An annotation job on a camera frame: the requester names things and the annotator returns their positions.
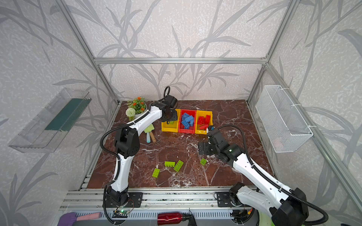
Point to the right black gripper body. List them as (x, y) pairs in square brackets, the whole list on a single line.
[(204, 148)]

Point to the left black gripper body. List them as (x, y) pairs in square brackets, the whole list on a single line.
[(172, 115)]

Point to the blue brick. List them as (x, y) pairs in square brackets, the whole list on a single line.
[(189, 120), (184, 116), (186, 124)]

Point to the small green brick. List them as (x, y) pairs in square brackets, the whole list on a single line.
[(203, 161)]

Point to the red brick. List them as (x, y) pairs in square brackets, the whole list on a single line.
[(207, 119), (201, 120), (204, 127)]

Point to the green brick diagonal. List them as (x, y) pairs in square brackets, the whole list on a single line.
[(178, 166)]

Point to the green brick toothed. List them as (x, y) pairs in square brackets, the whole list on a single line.
[(170, 164)]

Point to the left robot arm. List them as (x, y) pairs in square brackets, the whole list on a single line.
[(127, 144)]

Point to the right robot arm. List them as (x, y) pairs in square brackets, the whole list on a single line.
[(285, 206)]

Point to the left yellow bin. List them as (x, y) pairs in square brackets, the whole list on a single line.
[(172, 127)]

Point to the yellow bin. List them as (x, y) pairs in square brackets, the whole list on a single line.
[(202, 113), (172, 127)]

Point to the red bin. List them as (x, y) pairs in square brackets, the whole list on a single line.
[(191, 130)]

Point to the right yellow bin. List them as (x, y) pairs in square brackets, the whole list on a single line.
[(202, 113)]

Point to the potted plant white pot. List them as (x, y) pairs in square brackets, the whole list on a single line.
[(135, 108)]

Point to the light blue garden trowel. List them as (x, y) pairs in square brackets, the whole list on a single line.
[(148, 139)]

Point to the red metal bottle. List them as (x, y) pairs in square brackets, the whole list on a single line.
[(171, 218)]

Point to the electronics board with led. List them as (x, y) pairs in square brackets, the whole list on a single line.
[(120, 214)]

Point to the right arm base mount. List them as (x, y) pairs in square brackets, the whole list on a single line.
[(223, 199)]

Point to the white wire basket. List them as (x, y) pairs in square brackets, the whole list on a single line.
[(286, 128)]

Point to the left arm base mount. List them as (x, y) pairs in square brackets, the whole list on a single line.
[(133, 200)]

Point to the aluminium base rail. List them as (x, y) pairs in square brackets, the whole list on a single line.
[(149, 198)]

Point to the clear plastic wall shelf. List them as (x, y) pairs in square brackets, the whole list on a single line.
[(46, 131)]

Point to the purple tool pink handle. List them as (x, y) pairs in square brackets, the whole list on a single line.
[(69, 219)]

